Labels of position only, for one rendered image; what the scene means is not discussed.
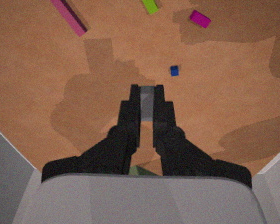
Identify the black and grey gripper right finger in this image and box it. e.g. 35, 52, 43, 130
153, 85, 252, 189

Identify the small blue block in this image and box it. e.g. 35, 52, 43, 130
170, 65, 179, 77

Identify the magenta rectangular block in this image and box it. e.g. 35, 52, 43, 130
189, 9, 211, 29

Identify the pink rod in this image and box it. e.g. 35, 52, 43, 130
50, 0, 87, 37

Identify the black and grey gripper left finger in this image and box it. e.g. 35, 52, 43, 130
41, 84, 141, 184

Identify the lime green rod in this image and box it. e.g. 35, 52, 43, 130
142, 0, 159, 15

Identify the grey rod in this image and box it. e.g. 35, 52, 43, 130
140, 86, 154, 121

